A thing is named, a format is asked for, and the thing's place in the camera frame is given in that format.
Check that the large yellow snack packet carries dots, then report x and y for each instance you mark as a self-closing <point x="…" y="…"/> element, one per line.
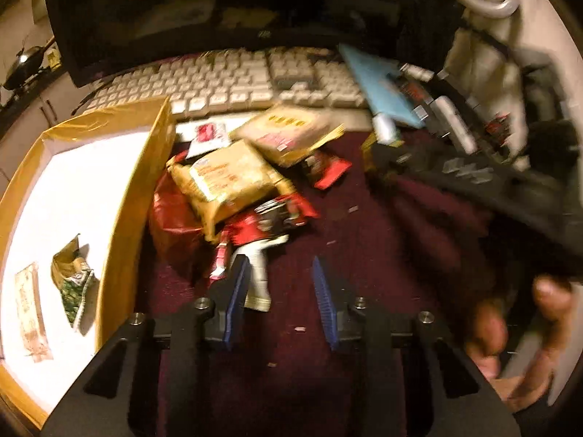
<point x="223" y="182"/>

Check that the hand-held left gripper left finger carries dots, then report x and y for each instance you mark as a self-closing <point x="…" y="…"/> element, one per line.
<point x="237" y="302"/>

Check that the white gold snack packet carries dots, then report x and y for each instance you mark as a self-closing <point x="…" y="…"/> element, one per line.
<point x="260" y="282"/>

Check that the blue notebook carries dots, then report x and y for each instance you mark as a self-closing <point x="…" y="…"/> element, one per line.
<point x="369" y="82"/>

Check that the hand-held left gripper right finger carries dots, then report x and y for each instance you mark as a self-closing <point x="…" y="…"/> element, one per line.
<point x="325" y="305"/>

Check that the white tube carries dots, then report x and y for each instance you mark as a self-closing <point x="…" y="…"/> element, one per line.
<point x="385" y="127"/>

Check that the yellow red label snack packet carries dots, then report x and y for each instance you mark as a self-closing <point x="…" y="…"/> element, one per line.
<point x="282" y="132"/>

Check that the black monitor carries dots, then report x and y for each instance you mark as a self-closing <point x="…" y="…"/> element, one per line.
<point x="182" y="9"/>

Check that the tan snack packet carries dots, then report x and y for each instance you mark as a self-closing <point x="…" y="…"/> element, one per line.
<point x="29" y="309"/>

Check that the yellow rimmed white tray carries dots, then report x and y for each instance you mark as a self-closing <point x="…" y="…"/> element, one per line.
<point x="59" y="191"/>

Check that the black wok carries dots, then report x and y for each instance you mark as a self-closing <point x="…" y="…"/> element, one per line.
<point x="22" y="63"/>

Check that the white red sachet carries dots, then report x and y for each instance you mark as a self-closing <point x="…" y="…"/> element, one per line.
<point x="207" y="136"/>

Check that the green snack packet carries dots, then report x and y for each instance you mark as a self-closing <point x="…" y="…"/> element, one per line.
<point x="75" y="291"/>

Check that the red black snack packet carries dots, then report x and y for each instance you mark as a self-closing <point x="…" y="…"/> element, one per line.
<point x="268" y="218"/>

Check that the white keyboard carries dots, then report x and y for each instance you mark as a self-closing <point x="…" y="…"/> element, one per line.
<point x="218" y="82"/>

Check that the person's right hand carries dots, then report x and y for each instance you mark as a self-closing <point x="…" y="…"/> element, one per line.
<point x="546" y="309"/>

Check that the small red snack packet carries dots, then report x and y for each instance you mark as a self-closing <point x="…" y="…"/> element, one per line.
<point x="328" y="170"/>

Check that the maroon tablecloth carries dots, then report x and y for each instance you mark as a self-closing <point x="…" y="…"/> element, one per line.
<point x="364" y="236"/>

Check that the white lower kitchen cabinets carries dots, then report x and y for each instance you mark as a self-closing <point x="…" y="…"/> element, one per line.
<point x="32" y="123"/>

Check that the shiny red snack bag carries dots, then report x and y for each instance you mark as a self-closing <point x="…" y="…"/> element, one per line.
<point x="173" y="223"/>

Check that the grey white device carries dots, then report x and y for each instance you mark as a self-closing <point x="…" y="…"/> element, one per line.
<point x="451" y="120"/>

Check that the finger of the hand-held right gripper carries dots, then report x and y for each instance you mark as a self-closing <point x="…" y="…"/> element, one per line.
<point x="405" y="168"/>

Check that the red white sachet strip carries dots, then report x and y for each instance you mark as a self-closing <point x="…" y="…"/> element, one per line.
<point x="219" y="259"/>

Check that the red black small packet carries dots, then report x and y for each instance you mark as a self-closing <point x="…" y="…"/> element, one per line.
<point x="412" y="91"/>

